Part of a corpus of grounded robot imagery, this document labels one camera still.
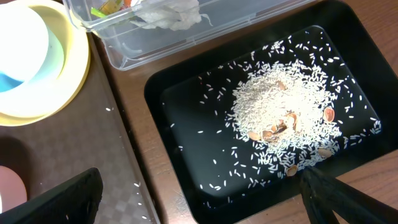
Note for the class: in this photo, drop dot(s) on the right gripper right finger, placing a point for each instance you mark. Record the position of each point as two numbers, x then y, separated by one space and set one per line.
325 196

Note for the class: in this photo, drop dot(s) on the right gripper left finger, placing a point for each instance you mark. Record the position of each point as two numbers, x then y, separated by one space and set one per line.
76 200

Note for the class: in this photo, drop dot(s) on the white bowl with food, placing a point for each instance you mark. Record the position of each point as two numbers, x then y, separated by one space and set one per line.
13 191

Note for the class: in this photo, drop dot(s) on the yellow green snack wrapper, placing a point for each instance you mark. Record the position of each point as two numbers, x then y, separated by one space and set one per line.
110 7

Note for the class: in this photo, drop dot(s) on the white tissue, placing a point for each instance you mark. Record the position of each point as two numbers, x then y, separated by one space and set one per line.
175 15

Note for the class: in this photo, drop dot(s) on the white cup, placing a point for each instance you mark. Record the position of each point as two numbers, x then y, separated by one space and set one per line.
24 41

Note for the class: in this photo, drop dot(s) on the dark brown serving tray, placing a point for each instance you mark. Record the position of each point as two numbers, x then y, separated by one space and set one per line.
88 132

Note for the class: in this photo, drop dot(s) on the spilled rice and shells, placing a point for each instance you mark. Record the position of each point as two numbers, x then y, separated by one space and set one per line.
286 108

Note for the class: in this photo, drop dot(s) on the black tray bin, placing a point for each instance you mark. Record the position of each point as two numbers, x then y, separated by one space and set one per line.
190 100

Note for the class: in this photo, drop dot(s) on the yellow plate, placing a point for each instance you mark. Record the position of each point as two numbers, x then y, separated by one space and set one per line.
75 68

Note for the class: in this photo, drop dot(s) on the light blue bowl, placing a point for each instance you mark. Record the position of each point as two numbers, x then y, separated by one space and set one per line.
49 70

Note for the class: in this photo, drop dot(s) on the clear plastic container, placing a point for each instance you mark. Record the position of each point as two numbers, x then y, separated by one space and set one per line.
128 46

